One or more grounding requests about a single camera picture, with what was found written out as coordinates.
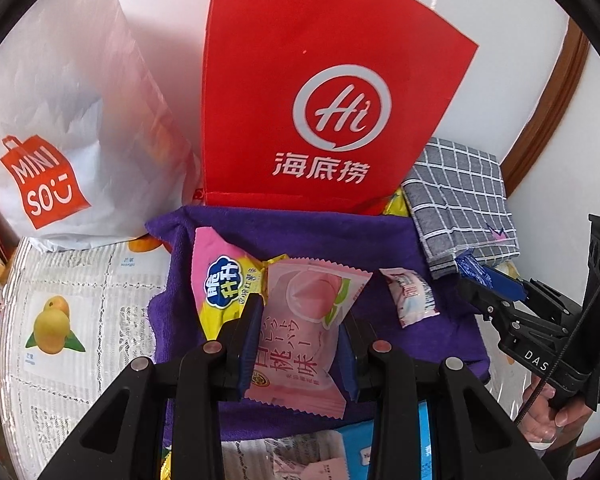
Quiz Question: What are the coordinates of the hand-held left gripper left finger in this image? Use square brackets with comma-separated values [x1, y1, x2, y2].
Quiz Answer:
[37, 294, 266, 480]

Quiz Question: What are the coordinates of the white pink candy packet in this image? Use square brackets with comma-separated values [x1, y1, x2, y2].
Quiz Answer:
[379, 267, 441, 329]

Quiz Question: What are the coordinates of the purple towel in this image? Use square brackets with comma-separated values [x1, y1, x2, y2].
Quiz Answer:
[145, 204, 491, 448]

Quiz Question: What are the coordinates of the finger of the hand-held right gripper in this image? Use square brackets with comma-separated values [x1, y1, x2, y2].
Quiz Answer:
[456, 274, 523, 322]
[482, 262, 536, 301]

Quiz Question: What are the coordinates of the pale pink snack packet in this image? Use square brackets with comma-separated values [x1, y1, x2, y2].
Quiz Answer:
[272, 430, 351, 480]

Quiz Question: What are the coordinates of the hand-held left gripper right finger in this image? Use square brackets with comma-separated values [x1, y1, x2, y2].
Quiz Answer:
[342, 317, 553, 480]

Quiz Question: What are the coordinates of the fruit print table cover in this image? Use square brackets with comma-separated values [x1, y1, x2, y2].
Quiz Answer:
[0, 237, 541, 480]

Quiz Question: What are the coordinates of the brown wooden door frame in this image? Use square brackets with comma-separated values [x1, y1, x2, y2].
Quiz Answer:
[500, 20, 591, 201]

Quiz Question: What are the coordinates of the pink yellow snack packet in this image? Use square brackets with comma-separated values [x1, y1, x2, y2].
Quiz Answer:
[192, 226, 271, 343]

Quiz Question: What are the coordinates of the white plastic shopping bag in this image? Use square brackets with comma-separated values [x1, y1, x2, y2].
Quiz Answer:
[0, 0, 201, 251]

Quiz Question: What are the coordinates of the small blue snack packet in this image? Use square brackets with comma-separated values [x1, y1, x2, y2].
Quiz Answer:
[454, 251, 496, 286]

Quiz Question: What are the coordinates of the black cable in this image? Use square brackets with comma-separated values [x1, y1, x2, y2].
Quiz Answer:
[512, 310, 588, 428]

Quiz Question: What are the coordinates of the pink peach snack packet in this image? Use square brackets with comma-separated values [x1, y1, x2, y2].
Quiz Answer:
[244, 255, 373, 420]

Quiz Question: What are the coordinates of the blue tissue pack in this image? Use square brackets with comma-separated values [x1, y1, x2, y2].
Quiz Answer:
[342, 400, 438, 480]

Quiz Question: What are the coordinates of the red paper bag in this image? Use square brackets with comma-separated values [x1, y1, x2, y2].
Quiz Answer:
[201, 0, 480, 216]

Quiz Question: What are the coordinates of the person's right hand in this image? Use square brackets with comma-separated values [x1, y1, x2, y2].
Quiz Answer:
[522, 372, 596, 448]

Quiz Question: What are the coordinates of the grey checked folded cloth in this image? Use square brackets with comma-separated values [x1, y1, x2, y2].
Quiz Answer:
[400, 136, 523, 281]

